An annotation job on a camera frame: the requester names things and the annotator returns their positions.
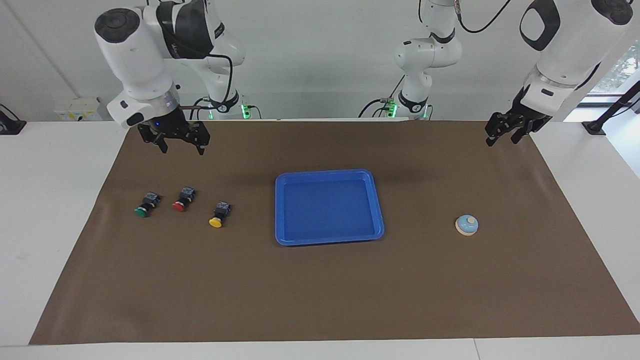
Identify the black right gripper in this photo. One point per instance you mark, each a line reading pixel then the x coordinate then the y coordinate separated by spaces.
pixel 167 125

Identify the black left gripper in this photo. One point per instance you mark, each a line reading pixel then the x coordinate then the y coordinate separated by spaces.
pixel 530 121

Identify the red push button switch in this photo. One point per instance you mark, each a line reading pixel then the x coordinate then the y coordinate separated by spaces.
pixel 179 206

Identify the green push button switch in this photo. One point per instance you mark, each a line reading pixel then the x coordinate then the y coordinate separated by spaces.
pixel 141 212

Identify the yellow push button switch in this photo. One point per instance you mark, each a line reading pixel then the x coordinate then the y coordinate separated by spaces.
pixel 215 222

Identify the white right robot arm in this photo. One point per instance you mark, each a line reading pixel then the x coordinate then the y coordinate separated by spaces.
pixel 135 60

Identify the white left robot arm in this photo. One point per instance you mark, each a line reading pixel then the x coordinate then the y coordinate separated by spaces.
pixel 570 45

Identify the light blue desk bell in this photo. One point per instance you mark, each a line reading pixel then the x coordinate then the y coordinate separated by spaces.
pixel 466 225

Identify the blue plastic tray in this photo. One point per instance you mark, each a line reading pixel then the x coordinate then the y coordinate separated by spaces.
pixel 350 215

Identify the black angled stand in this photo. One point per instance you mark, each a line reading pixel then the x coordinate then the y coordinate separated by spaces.
pixel 595 126

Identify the brown table mat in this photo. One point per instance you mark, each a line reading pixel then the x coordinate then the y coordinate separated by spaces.
pixel 320 290

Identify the white wall socket box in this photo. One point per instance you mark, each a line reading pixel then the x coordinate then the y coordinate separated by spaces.
pixel 77 110

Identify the black table clamp mount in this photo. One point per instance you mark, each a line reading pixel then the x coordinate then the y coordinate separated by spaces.
pixel 10 126

